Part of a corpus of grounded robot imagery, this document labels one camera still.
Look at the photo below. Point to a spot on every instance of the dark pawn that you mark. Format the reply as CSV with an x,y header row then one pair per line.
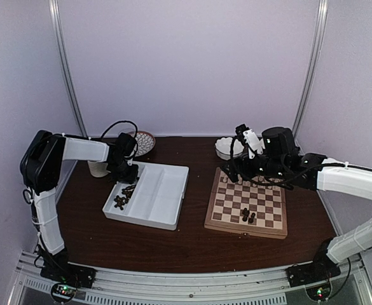
x,y
251,219

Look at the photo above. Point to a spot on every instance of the aluminium front rail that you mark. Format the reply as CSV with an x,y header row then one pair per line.
x,y
263,286

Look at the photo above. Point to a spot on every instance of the white plastic compartment tray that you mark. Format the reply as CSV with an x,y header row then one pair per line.
x,y
157,197

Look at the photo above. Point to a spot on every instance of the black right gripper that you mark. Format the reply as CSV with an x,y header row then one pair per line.
x,y
234,163

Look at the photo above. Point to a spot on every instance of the patterned ceramic plate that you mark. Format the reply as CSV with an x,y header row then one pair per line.
x,y
146,143

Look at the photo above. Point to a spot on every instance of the cream ribbed mug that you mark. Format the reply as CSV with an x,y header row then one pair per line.
x,y
98,169

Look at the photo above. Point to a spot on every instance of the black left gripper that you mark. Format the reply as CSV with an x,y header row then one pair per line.
x,y
130,178

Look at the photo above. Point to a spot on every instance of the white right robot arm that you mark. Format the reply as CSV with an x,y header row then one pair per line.
x,y
276,157

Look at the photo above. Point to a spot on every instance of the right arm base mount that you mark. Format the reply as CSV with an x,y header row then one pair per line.
x,y
321,268

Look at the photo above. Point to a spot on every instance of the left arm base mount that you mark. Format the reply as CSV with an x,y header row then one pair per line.
x,y
57,268

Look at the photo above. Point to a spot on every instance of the dark chess piece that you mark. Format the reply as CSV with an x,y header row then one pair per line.
x,y
245,215

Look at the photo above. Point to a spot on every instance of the wooden chessboard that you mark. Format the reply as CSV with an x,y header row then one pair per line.
x,y
228,200

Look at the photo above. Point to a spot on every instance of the white scalloped bowl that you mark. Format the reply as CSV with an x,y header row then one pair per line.
x,y
223,146

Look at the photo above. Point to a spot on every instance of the aluminium frame post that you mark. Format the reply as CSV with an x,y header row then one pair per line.
x,y
66,71
318,38

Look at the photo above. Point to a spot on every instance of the left aluminium frame post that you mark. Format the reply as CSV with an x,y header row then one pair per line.
x,y
66,71

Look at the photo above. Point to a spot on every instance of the right aluminium frame post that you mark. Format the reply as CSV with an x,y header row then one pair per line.
x,y
318,38

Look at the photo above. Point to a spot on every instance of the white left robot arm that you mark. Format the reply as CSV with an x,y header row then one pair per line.
x,y
41,167

